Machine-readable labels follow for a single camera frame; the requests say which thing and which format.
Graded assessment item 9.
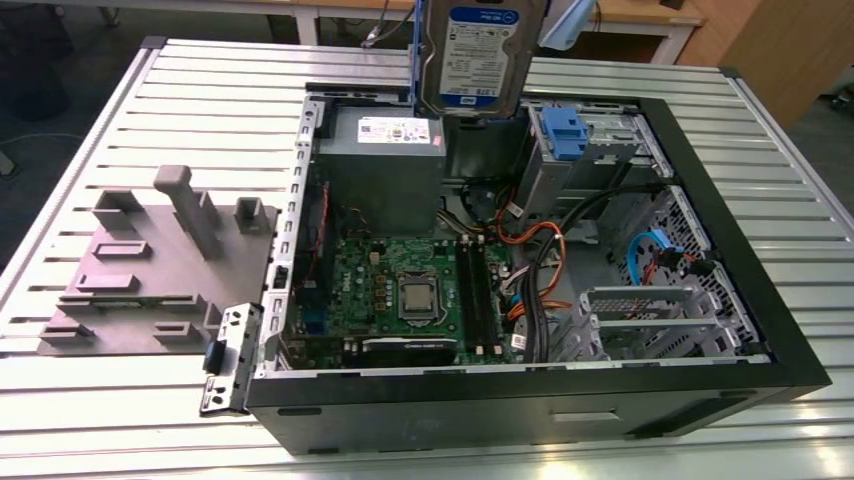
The grey optical drive cage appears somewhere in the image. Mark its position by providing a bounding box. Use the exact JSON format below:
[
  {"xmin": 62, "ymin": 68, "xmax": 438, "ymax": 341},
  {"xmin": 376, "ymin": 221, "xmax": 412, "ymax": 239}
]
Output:
[{"xmin": 520, "ymin": 102, "xmax": 673, "ymax": 221}]

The metal disk bay cage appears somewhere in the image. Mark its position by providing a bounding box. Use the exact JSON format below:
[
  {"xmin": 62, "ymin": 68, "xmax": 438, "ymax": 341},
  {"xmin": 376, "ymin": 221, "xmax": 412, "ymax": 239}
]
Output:
[{"xmin": 577, "ymin": 284, "xmax": 769, "ymax": 362}]

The orange power wire bundle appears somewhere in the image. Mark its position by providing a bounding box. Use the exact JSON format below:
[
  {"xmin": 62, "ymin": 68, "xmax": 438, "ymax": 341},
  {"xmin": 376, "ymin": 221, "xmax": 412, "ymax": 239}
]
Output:
[{"xmin": 497, "ymin": 222, "xmax": 576, "ymax": 324}]

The grey power supply unit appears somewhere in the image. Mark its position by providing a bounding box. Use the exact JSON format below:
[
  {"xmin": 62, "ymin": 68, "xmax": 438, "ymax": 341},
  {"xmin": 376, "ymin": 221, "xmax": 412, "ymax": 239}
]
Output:
[{"xmin": 313, "ymin": 104, "xmax": 448, "ymax": 239}]

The blue data wire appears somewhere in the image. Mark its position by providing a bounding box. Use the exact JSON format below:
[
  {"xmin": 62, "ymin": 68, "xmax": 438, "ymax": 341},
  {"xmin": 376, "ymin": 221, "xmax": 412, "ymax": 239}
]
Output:
[{"xmin": 626, "ymin": 232, "xmax": 673, "ymax": 290}]

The grey parts rack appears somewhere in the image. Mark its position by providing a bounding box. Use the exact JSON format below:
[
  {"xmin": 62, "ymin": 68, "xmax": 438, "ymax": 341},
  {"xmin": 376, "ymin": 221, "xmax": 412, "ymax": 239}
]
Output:
[{"xmin": 37, "ymin": 164, "xmax": 282, "ymax": 359}]

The yellow black wire bundle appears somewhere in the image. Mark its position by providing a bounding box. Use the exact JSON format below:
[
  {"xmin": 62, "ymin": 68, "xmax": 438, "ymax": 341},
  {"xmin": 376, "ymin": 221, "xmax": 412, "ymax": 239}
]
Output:
[{"xmin": 437, "ymin": 207, "xmax": 493, "ymax": 236}]

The blue drive cage latch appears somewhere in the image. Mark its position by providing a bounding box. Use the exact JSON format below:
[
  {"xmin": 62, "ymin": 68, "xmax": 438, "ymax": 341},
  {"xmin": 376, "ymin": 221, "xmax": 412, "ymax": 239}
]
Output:
[{"xmin": 544, "ymin": 107, "xmax": 593, "ymax": 162}]

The black RAM slot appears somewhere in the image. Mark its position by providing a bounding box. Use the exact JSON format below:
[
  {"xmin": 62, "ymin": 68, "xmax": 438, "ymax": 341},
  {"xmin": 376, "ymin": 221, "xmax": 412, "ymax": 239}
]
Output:
[
  {"xmin": 470, "ymin": 233, "xmax": 509, "ymax": 354},
  {"xmin": 456, "ymin": 234, "xmax": 489, "ymax": 355}
]

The black graphics card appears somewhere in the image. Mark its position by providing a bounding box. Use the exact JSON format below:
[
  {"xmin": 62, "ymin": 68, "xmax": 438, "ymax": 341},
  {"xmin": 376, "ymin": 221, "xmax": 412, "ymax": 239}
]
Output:
[{"xmin": 344, "ymin": 334, "xmax": 462, "ymax": 369}]

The black PC case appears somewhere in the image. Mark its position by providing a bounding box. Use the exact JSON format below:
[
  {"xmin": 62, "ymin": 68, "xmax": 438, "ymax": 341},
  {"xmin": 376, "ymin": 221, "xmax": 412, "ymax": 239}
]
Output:
[{"xmin": 243, "ymin": 82, "xmax": 836, "ymax": 456}]

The metal expansion slot bracket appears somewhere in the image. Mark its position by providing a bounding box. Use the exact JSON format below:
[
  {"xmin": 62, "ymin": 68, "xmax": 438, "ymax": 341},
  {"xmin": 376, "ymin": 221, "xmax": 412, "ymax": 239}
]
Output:
[{"xmin": 198, "ymin": 302, "xmax": 266, "ymax": 419}]

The wooden top white desk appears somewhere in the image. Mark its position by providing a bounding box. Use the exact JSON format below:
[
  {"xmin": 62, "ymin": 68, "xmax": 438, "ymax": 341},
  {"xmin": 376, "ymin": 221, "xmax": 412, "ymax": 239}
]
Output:
[{"xmin": 573, "ymin": 0, "xmax": 709, "ymax": 66}]

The white framed table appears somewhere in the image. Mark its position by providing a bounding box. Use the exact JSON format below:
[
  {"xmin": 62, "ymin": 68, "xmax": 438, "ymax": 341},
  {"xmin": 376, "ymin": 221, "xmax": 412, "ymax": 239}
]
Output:
[{"xmin": 99, "ymin": 0, "xmax": 413, "ymax": 46}]

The red black power wire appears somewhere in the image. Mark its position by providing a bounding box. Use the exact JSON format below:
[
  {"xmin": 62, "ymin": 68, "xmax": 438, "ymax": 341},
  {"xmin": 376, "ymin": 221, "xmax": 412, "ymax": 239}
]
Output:
[{"xmin": 656, "ymin": 247, "xmax": 722, "ymax": 276}]

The green motherboard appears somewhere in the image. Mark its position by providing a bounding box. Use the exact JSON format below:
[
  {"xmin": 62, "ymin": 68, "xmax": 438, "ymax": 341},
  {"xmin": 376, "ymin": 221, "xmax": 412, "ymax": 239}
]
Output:
[{"xmin": 283, "ymin": 234, "xmax": 529, "ymax": 371}]

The silver CPU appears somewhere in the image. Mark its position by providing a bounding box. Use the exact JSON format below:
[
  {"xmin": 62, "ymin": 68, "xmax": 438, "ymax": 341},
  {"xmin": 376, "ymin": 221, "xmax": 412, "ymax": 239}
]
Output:
[{"xmin": 400, "ymin": 277, "xmax": 436, "ymax": 311}]

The red black twisted wire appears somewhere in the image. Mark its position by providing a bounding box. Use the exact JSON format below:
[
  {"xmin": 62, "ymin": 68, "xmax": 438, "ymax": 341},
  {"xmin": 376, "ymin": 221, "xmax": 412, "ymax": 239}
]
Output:
[{"xmin": 303, "ymin": 180, "xmax": 334, "ymax": 291}]

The blue black bracket latch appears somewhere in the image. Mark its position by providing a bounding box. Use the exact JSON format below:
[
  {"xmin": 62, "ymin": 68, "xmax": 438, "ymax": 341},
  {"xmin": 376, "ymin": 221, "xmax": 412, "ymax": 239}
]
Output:
[{"xmin": 203, "ymin": 339, "xmax": 229, "ymax": 374}]

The hard disk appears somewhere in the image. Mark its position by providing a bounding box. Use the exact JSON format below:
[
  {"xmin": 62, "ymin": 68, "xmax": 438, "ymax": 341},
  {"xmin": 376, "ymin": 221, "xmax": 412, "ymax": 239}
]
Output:
[{"xmin": 406, "ymin": 0, "xmax": 553, "ymax": 121}]

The CPU socket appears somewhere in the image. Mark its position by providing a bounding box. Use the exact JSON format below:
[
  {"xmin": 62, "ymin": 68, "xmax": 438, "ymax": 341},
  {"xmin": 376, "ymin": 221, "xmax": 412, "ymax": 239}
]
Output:
[{"xmin": 393, "ymin": 269, "xmax": 446, "ymax": 329}]

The brown wooden cabinet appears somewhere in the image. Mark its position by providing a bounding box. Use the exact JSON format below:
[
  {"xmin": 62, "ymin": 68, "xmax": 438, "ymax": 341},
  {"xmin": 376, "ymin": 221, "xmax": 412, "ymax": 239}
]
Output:
[{"xmin": 677, "ymin": 0, "xmax": 854, "ymax": 130}]

